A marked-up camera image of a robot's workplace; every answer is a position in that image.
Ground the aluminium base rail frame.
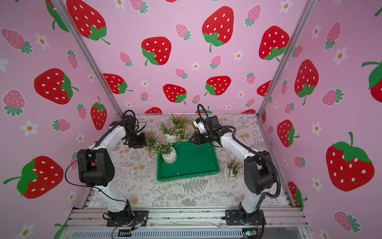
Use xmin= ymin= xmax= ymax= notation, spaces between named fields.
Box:
xmin=59 ymin=206 xmax=314 ymax=239

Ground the orange flower potted plant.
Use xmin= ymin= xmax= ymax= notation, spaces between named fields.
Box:
xmin=145 ymin=132 xmax=161 ymax=158

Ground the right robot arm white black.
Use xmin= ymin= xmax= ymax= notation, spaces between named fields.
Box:
xmin=189 ymin=116 xmax=281 ymax=224

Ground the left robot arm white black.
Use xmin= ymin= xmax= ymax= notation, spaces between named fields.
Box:
xmin=77 ymin=110 xmax=147 ymax=225

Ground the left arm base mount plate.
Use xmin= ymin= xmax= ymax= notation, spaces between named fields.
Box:
xmin=102 ymin=211 xmax=149 ymax=227

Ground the tall orange flower pot back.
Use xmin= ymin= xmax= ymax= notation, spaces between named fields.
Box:
xmin=169 ymin=113 xmax=190 ymax=142

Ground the green plastic storage tray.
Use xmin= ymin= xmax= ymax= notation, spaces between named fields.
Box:
xmin=157 ymin=142 xmax=220 ymax=182

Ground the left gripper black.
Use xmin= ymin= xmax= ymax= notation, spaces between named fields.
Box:
xmin=125 ymin=132 xmax=148 ymax=149

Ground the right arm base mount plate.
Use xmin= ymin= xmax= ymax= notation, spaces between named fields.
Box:
xmin=222 ymin=209 xmax=266 ymax=226

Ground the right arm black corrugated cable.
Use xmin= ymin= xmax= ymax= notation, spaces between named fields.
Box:
xmin=196 ymin=104 xmax=282 ymax=199

